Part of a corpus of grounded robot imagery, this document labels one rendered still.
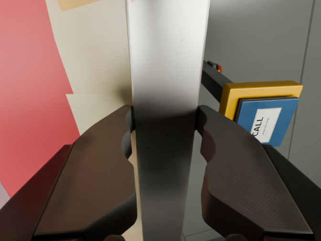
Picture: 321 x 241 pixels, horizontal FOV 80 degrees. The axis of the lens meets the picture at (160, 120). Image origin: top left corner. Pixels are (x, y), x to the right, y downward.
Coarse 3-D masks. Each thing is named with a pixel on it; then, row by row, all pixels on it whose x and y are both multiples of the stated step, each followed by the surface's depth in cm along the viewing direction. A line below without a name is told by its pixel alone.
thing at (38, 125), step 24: (0, 96) 14; (24, 96) 14; (48, 96) 14; (0, 120) 15; (24, 120) 15; (48, 120) 16; (72, 120) 16; (0, 144) 17; (24, 144) 17; (48, 144) 17; (0, 168) 18; (24, 168) 18; (0, 192) 20
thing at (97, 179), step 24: (120, 120) 10; (96, 144) 8; (120, 144) 8; (72, 168) 7; (96, 168) 7; (120, 168) 7; (72, 192) 6; (96, 192) 6; (120, 192) 6; (48, 216) 5; (72, 216) 5; (96, 216) 5; (120, 216) 6; (96, 240) 6
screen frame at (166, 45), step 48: (144, 0) 8; (192, 0) 8; (144, 48) 9; (192, 48) 9; (144, 96) 11; (192, 96) 11; (144, 144) 12; (192, 144) 13; (144, 192) 15; (144, 240) 18
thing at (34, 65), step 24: (0, 0) 11; (24, 0) 11; (0, 24) 12; (24, 24) 12; (48, 24) 12; (0, 48) 13; (24, 48) 13; (48, 48) 13; (0, 72) 13; (24, 72) 13; (48, 72) 13
